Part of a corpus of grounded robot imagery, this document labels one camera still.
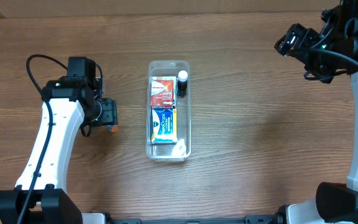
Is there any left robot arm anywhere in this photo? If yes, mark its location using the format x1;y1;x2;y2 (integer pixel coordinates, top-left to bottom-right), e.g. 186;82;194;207
0;57;117;224

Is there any red medicine box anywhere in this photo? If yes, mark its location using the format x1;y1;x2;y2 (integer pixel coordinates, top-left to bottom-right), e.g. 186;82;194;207
150;80;177;108

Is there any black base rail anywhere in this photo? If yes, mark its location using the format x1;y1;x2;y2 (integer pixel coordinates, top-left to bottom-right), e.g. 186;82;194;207
106;215;274;224

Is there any black bottle white cap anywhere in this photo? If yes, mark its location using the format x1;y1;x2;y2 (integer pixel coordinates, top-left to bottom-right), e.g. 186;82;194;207
177;70;188;97

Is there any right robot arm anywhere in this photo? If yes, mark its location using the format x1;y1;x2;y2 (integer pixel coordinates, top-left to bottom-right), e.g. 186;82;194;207
272;0;358;223

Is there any blue yellow Vicks VapoDrops box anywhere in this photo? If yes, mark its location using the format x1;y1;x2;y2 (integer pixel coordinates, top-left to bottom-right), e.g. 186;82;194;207
151;108;178;144

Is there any clear plastic container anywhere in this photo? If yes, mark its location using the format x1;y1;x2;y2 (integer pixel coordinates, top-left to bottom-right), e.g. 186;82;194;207
145;60;191;161

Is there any orange bottle white cap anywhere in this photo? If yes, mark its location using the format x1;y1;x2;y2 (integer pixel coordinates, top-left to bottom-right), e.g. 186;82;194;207
108;125;118;133

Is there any white blue Hansaplast box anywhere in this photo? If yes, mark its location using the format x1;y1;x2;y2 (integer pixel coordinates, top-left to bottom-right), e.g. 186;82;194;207
150;76;177;82

